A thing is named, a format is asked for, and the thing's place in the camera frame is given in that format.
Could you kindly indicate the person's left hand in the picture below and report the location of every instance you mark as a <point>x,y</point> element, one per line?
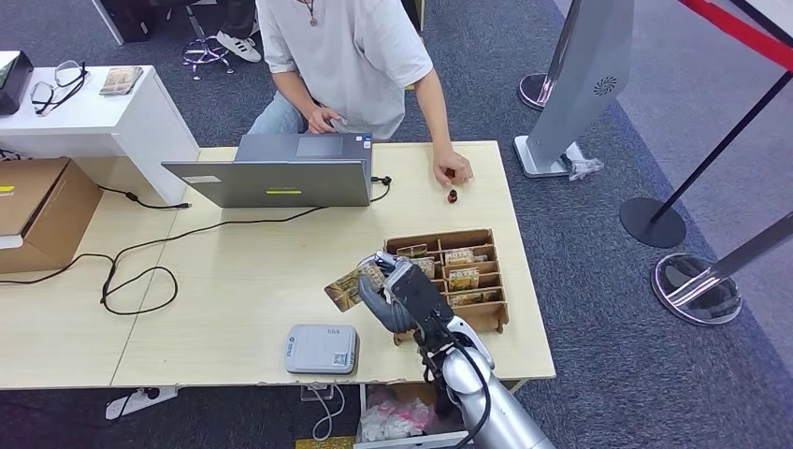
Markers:
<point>452,168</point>

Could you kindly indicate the person's right hand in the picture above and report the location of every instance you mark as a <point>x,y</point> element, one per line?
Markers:
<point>322,119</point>

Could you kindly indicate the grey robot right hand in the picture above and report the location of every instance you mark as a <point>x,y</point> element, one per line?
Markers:
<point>387,316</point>

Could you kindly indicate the picture-printed ID card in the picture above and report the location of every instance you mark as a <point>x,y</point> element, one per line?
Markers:
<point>344,291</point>

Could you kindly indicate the person's right forearm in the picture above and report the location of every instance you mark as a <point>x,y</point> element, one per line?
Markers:
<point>296,93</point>

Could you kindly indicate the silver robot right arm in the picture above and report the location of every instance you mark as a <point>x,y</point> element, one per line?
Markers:
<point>489,415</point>

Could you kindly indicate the person's left forearm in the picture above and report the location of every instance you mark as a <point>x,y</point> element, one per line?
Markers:
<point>440,124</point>

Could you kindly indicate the person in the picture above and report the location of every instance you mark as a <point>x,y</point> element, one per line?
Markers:
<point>353,62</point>
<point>238,43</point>

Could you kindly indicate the grey card reader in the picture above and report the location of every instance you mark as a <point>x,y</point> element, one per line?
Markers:
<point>321,349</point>

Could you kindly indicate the wooden card holder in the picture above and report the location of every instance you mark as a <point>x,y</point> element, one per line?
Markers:
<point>489,316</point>

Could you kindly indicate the small red black object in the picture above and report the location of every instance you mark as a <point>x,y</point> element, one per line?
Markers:
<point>453,197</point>

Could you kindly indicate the grey laptop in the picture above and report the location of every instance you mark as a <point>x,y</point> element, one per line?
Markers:
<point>279,183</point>

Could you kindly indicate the white power adapter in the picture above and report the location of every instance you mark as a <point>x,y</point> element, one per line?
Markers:
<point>316,391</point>

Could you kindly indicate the crumpled plastic bag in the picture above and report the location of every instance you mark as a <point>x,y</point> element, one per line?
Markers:
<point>393,421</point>

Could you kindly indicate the clear plastic wrap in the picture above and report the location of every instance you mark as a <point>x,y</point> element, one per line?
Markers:
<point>582,166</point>

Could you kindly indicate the office chair chrome base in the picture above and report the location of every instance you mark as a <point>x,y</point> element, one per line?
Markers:
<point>204,52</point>

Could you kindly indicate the yellow floor tape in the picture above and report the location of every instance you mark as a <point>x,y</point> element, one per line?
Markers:
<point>325,444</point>

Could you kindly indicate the grey kiosk stand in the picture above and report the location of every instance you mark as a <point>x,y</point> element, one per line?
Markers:
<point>576,80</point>

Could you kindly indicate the white cabinet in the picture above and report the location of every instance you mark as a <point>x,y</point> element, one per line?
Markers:
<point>142,130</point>

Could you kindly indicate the stack of printed cards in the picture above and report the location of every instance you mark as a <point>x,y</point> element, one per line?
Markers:
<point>121,80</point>

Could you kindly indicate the black case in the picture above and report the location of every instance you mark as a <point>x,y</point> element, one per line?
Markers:
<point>127,18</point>

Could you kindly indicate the white power strip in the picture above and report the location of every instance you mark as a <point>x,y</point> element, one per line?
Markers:
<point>133,403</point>

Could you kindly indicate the black-framed glasses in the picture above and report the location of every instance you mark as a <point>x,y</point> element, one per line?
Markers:
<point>42,93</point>

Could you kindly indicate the brown cardboard box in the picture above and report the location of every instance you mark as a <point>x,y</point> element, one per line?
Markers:
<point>56,217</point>

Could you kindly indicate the red barrier belt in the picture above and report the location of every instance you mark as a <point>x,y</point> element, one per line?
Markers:
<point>743,34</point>

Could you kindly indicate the chrome stanchion post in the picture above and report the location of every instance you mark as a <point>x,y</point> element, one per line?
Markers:
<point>534,90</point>
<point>694,291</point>

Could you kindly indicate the black stanchion post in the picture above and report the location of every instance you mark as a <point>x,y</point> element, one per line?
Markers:
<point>652,223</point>

